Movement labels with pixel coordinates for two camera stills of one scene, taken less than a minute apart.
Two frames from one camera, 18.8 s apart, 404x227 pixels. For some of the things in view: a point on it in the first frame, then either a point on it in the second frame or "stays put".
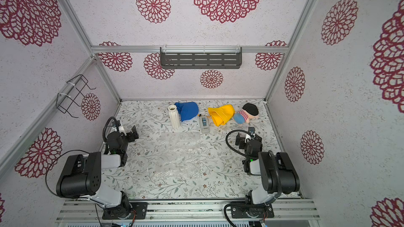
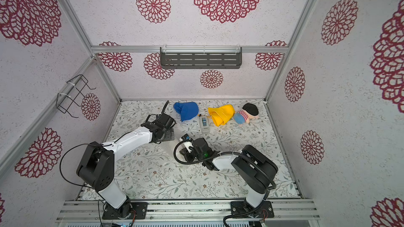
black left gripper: [130, 135] → [157, 141]
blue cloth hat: [188, 110] stays put
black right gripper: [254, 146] → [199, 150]
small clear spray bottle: [204, 124] stays put
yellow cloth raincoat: [221, 115] stays put
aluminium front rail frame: [78, 210] stays put
